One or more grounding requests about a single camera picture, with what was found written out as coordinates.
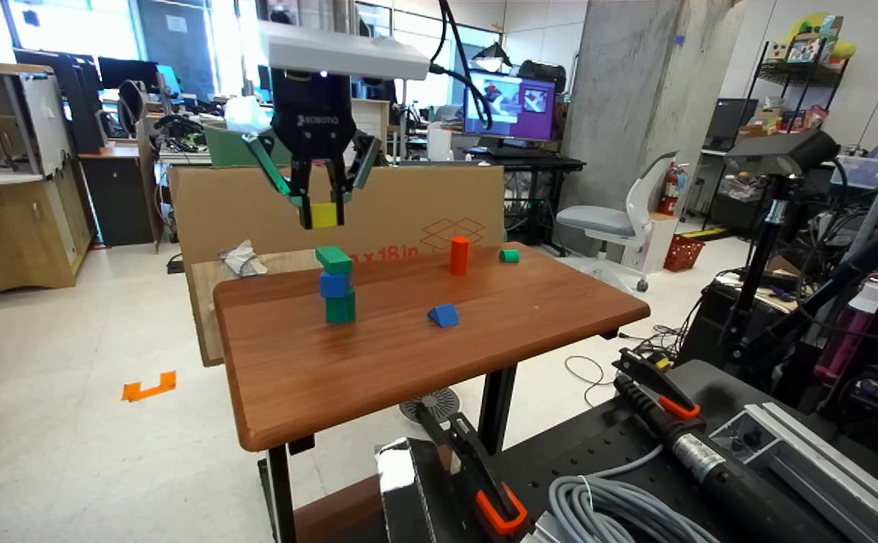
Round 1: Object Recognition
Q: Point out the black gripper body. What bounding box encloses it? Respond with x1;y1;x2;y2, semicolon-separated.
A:
272;69;357;160

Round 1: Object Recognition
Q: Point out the yellow block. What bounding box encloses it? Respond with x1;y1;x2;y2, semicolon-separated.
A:
311;203;339;228

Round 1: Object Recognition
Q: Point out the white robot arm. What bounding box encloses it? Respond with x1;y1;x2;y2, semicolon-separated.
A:
244;21;429;228

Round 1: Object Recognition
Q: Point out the cardboard panel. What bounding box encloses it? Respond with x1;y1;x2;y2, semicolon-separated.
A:
173;165;504;265

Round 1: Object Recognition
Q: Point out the green box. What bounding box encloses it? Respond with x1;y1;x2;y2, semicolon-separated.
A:
203;125;293;169

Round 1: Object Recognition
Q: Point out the upper green block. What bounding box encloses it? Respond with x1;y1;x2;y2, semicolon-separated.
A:
316;244;354;274

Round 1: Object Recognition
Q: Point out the crumpled white cloth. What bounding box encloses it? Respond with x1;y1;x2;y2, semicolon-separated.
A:
220;240;265;278

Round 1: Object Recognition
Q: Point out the blue stacked block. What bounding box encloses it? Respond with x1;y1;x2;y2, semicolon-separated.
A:
321;271;354;297

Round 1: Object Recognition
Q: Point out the orange cylinder block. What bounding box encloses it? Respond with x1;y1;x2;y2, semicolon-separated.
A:
450;235;472;274

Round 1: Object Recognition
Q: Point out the computer monitor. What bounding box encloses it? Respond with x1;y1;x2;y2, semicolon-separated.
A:
461;73;556;140

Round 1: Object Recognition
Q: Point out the lower green block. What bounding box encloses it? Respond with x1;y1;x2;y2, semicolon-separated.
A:
323;292;357;326

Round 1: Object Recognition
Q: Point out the small green block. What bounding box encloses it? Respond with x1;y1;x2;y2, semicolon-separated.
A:
498;246;523;265

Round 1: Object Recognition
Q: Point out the blue loose block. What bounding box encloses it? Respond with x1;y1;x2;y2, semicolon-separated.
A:
429;304;459;329

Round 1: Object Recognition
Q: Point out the wooden table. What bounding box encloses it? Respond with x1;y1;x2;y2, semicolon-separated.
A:
213;246;648;543

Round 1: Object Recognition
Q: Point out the wooden cabinet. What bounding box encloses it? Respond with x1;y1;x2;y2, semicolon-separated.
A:
0;64;92;292

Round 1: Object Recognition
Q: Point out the orange floor marker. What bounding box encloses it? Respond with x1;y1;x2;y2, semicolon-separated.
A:
121;371;178;403

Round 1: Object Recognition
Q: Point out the orange black clamp left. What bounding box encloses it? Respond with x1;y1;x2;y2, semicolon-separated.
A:
415;403;529;543

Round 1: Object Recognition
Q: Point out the orange black clamp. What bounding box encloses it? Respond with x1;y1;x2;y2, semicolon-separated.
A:
614;351;701;422
415;403;529;543

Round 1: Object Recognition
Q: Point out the orange black clamp right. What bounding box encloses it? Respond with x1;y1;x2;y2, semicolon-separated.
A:
614;351;701;422

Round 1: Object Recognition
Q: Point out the black metal shelf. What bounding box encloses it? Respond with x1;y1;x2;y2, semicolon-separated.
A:
701;13;853;232

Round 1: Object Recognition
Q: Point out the grey coiled cable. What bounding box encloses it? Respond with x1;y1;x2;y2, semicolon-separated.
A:
539;474;720;543

